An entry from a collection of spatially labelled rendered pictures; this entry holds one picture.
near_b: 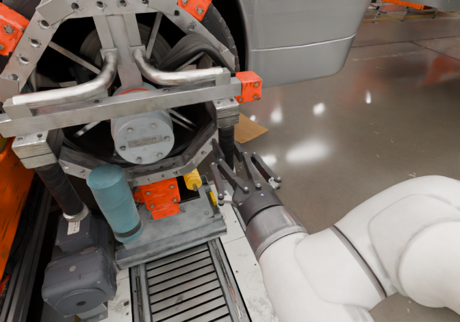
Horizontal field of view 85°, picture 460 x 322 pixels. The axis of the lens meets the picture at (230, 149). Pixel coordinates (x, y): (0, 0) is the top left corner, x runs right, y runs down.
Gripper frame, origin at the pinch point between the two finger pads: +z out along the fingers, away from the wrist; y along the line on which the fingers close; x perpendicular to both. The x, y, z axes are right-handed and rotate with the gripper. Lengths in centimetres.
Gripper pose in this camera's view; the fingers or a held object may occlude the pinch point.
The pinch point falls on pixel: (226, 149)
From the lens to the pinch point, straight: 57.8
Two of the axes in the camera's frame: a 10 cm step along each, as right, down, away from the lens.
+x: 0.0, -7.7, -6.4
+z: -3.5, -6.0, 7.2
